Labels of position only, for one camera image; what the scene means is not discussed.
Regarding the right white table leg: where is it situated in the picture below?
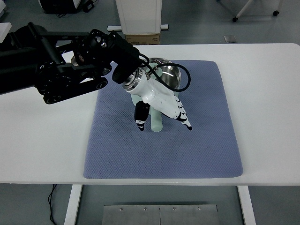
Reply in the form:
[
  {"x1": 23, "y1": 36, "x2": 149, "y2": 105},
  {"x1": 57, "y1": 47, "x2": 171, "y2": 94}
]
[{"x1": 237, "y1": 186, "x2": 256, "y2": 225}]

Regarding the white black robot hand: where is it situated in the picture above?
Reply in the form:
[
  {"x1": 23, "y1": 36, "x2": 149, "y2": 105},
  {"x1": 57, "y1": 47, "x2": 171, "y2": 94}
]
[{"x1": 122, "y1": 69, "x2": 192, "y2": 131}]

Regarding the white furniture at left edge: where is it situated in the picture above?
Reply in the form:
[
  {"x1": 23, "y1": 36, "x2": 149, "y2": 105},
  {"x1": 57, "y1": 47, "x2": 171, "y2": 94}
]
[{"x1": 0, "y1": 22, "x2": 12, "y2": 43}]

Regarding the metal floor plate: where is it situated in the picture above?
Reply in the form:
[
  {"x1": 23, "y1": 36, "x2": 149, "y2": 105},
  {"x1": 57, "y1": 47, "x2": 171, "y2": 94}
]
[{"x1": 102, "y1": 204, "x2": 220, "y2": 225}]

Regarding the blue textured mat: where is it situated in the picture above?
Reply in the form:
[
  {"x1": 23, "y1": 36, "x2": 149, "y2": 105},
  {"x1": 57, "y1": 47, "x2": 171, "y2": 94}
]
[{"x1": 83, "y1": 60, "x2": 243, "y2": 179}]

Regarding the wheeled chair base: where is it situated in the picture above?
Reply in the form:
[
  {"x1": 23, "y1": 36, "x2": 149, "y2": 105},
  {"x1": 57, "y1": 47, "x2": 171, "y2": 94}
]
[{"x1": 232, "y1": 0, "x2": 284, "y2": 24}]

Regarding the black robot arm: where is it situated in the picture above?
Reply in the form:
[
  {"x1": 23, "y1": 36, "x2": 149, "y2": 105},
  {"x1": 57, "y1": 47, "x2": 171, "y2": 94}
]
[{"x1": 0, "y1": 23, "x2": 149, "y2": 104}]

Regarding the black floor cable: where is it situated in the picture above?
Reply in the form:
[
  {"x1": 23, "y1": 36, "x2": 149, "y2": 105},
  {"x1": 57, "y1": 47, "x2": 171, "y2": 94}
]
[{"x1": 48, "y1": 184, "x2": 58, "y2": 225}]

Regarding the cardboard box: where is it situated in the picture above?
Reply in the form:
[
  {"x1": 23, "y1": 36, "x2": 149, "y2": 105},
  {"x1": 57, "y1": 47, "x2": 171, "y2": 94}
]
[{"x1": 125, "y1": 33, "x2": 160, "y2": 45}]

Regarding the black equipment on floor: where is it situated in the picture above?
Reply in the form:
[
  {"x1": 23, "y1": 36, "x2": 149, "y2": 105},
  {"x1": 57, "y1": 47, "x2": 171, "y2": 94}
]
[{"x1": 38, "y1": 0, "x2": 97, "y2": 14}]

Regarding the left white table leg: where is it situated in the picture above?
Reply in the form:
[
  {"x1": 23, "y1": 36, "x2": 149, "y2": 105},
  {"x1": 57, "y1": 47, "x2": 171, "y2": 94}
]
[{"x1": 64, "y1": 184, "x2": 83, "y2": 225}]

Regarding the grey floor socket cover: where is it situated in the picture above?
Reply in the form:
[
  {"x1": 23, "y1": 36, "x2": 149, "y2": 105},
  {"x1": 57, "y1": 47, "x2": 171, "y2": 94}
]
[{"x1": 224, "y1": 35, "x2": 238, "y2": 43}]

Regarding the white table leg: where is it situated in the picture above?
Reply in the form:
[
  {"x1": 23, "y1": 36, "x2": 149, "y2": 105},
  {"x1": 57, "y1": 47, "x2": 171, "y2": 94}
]
[
  {"x1": 64, "y1": 184, "x2": 83, "y2": 225},
  {"x1": 237, "y1": 186, "x2": 256, "y2": 225}
]

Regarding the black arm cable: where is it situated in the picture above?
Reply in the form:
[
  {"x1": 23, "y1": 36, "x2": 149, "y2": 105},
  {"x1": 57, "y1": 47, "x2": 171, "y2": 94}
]
[{"x1": 138, "y1": 53, "x2": 191, "y2": 92}]

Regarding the green pot with handle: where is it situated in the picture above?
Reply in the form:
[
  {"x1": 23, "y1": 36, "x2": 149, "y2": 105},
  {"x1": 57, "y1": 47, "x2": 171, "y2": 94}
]
[{"x1": 131, "y1": 59, "x2": 190, "y2": 132}]

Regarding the white pedestal base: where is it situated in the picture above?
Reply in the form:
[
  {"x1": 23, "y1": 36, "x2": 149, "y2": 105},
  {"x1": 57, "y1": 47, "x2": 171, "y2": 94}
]
[{"x1": 107, "y1": 0, "x2": 169, "y2": 35}]

